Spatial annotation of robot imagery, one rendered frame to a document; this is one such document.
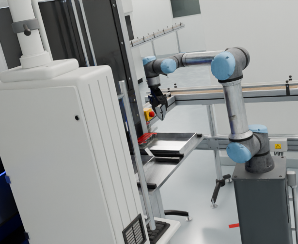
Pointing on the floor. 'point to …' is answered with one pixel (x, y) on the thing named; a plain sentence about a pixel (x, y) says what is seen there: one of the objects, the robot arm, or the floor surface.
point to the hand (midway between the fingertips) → (162, 118)
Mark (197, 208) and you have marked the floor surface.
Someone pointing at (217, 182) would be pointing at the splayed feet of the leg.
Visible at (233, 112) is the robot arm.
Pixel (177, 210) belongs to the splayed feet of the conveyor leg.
